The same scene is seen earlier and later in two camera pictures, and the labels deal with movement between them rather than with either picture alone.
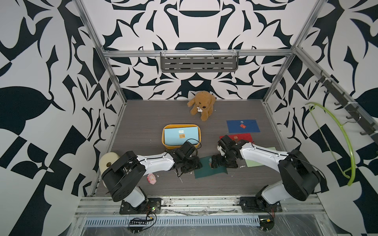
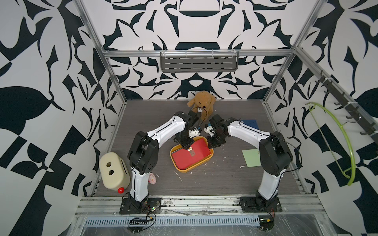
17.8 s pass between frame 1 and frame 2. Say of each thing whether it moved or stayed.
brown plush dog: stayed
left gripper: moved
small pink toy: stayed
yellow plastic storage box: moved
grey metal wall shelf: stayed
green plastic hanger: stayed
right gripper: moved
